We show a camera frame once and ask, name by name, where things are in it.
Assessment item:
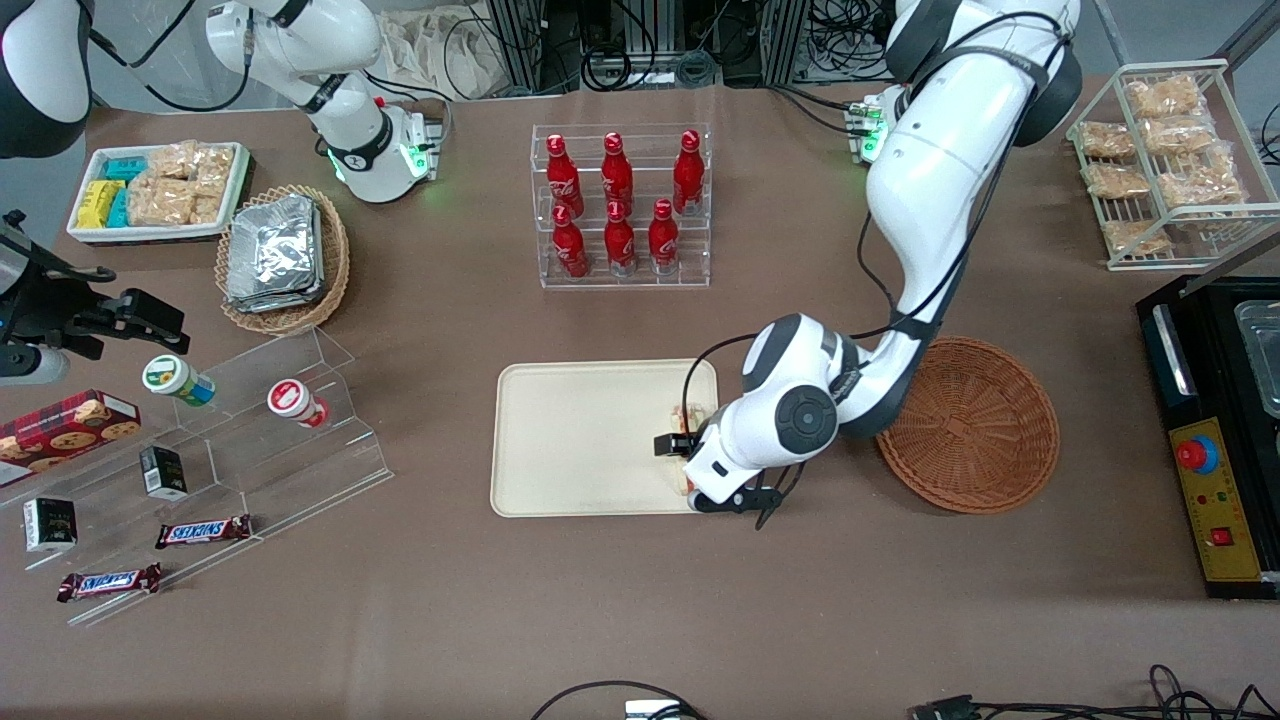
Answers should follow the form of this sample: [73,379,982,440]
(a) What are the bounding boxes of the clear acrylic bottle rack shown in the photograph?
[530,123,713,291]

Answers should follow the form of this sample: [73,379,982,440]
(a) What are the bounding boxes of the red cola bottle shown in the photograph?
[601,131,635,211]
[648,198,681,271]
[552,205,591,281]
[604,200,638,278]
[545,133,584,216]
[672,130,706,216]

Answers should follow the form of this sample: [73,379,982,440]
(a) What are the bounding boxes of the white wire rack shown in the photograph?
[1065,58,1280,271]

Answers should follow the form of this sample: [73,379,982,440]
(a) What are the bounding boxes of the white rectangular snack tray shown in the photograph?
[67,142,251,244]

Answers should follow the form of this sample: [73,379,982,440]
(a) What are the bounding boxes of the brown snickers bar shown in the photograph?
[57,563,163,603]
[155,515,253,549]

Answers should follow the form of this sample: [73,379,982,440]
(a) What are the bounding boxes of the red lid cup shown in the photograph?
[267,378,331,429]

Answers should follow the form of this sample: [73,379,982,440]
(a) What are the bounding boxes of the silver machine handle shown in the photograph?
[1152,303,1197,399]

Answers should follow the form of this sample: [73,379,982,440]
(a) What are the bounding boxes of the sandwich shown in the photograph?
[668,402,717,498]

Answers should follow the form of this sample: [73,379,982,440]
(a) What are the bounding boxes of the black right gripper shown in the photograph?
[0,235,191,359]

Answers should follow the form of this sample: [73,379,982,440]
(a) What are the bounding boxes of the yellow snack pack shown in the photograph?
[78,180,121,229]

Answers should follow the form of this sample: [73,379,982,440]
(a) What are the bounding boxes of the oval light wicker basket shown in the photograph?
[215,185,351,336]

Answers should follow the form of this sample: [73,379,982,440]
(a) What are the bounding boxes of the round brown wicker basket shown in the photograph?
[875,337,1061,516]

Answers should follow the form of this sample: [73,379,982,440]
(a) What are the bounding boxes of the metal pan in machine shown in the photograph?
[1235,300,1280,416]

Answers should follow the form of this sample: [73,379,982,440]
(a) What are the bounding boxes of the white cloth bag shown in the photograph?
[380,8,501,101]

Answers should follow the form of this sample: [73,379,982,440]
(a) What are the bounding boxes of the small black box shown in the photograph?
[22,497,79,553]
[140,445,189,501]

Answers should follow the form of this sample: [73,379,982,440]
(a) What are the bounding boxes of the black cable bundle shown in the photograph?
[910,665,1280,720]

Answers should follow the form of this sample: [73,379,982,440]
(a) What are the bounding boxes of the black cable with white plug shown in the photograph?
[530,680,706,720]

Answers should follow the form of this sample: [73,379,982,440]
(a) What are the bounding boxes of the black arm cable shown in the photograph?
[683,10,1066,441]
[88,0,256,113]

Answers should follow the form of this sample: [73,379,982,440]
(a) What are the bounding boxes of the black countertop machine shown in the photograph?
[1135,270,1280,601]

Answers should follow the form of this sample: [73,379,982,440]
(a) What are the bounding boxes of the clear acrylic stepped stand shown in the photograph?
[0,325,393,627]

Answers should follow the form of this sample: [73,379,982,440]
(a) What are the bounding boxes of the aluminium equipment frame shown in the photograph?
[485,0,811,96]

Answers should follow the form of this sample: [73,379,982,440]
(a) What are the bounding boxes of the yellow control panel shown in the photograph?
[1168,418,1263,583]

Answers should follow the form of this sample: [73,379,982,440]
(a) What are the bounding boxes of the red cookie box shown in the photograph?
[0,390,141,488]

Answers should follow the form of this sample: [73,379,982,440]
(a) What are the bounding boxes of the silver foil pouch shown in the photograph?
[225,195,326,313]

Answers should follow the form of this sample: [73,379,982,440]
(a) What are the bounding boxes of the green lid cup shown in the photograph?
[142,355,216,408]

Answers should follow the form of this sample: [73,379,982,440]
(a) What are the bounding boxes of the cream plastic tray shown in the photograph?
[490,360,721,519]

